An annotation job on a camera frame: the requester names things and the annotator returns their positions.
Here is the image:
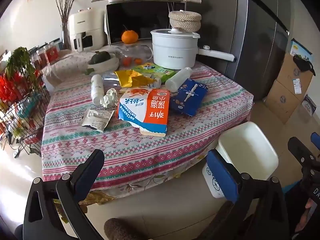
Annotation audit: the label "dark green pumpkin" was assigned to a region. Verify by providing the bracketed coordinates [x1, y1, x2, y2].
[90, 51, 111, 64]

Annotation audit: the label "dried branches in vase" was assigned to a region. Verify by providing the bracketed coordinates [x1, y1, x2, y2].
[53, 0, 83, 51]

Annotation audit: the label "glass jar red contents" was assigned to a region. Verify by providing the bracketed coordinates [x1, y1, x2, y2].
[36, 47, 48, 64]

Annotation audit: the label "white air fryer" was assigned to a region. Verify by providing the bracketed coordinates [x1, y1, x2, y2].
[68, 8, 106, 52]

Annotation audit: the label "large orange mandarin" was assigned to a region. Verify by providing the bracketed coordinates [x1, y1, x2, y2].
[121, 25, 139, 44]

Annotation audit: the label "white floral table cloth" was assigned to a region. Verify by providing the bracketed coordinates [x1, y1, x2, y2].
[41, 45, 121, 86]

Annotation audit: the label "white electric cooking pot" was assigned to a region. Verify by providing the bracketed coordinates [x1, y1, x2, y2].
[150, 28, 237, 70]

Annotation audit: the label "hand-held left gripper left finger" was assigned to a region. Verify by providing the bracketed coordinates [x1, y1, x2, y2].
[22, 149, 105, 240]

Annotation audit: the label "black white microwave oven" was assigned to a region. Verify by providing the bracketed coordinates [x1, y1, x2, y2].
[105, 0, 187, 46]

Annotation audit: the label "teal box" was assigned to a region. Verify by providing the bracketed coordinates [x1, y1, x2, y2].
[17, 92, 43, 118]

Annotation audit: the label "green snack packet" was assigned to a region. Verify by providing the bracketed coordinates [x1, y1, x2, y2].
[132, 63, 177, 83]

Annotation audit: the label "white ceramic bowl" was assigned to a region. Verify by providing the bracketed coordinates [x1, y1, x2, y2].
[84, 52, 120, 75]

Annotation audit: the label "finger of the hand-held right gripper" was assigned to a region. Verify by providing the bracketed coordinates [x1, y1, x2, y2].
[287, 137, 319, 174]
[311, 132, 320, 152]

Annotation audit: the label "grey refrigerator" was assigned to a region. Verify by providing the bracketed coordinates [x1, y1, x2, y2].
[192, 0, 296, 101]

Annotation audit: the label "glass jar red label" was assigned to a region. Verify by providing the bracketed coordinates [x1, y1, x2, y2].
[46, 43, 60, 63]

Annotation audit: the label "yellow foil wrapper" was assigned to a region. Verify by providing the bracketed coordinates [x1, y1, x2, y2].
[114, 69, 157, 88]

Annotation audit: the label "white tissue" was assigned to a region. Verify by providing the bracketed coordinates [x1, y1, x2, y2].
[100, 88, 118, 108]

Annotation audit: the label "silver white sachet wrapper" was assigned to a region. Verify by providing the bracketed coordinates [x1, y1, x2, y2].
[81, 108, 115, 133]

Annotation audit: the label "white plastic waste bin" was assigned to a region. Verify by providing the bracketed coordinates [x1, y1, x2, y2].
[202, 121, 279, 199]

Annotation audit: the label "white plastic bottle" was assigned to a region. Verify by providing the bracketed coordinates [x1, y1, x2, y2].
[91, 74, 104, 106]

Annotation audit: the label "blue white printed box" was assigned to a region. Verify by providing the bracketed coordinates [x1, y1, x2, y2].
[290, 38, 313, 63]

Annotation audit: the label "cardboard box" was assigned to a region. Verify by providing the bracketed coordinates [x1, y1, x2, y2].
[276, 53, 316, 96]
[264, 79, 304, 125]

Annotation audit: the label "woven lidded basket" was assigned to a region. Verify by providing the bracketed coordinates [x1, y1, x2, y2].
[168, 10, 202, 33]

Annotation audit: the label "orange white blue carton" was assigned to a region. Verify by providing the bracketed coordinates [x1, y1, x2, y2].
[115, 87, 171, 137]

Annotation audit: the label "black wire rack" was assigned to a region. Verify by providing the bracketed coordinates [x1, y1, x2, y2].
[0, 47, 51, 158]

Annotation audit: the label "green leafy plant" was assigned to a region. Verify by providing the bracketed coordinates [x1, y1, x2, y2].
[4, 47, 41, 88]

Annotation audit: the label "small printed box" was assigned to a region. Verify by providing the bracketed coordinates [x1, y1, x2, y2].
[301, 94, 317, 117]

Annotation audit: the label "translucent white bottle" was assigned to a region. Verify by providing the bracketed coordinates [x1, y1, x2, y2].
[165, 67, 193, 93]

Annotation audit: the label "brown fuzzy slipper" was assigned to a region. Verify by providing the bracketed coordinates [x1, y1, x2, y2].
[103, 217, 141, 240]

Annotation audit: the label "dark blue snack packet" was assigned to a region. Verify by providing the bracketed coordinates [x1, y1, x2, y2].
[169, 78, 209, 117]

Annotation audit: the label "glass teapot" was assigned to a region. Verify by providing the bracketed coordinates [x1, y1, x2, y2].
[118, 42, 153, 66]

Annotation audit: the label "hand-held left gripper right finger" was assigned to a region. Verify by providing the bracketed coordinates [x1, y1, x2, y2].
[200, 149, 298, 240]

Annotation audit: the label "black bag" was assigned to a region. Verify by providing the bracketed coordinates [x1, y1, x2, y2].
[292, 54, 316, 76]

